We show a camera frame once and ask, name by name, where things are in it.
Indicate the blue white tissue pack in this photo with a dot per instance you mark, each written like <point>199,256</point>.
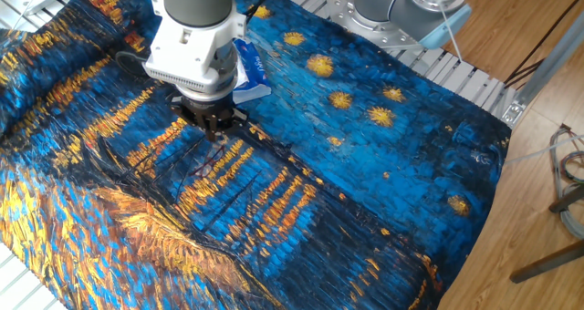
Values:
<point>255,73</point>

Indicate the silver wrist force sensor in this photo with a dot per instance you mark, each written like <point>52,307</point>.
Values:
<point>223,73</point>

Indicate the dark wooden furniture leg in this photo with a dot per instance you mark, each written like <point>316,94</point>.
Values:
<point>547,261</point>
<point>568,198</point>

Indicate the white wrist adapter block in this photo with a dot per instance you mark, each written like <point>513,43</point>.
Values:
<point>182,59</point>

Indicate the aluminium frame beam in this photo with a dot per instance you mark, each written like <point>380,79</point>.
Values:
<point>543,73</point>

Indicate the starry night painted tablecloth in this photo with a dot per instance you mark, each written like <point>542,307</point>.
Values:
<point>319,187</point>

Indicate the white zip tie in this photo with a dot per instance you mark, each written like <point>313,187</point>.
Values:
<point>451,34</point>

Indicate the red thin-frame glasses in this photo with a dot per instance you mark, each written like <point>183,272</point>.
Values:
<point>207,164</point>

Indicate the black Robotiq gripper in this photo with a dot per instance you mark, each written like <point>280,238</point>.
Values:
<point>207,111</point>

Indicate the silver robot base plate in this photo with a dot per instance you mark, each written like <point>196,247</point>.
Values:
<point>347,18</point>

